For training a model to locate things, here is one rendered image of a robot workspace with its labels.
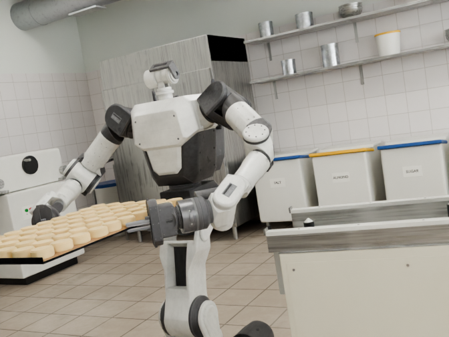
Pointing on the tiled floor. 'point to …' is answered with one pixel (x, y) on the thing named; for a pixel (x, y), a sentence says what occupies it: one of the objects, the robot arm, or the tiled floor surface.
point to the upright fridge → (222, 67)
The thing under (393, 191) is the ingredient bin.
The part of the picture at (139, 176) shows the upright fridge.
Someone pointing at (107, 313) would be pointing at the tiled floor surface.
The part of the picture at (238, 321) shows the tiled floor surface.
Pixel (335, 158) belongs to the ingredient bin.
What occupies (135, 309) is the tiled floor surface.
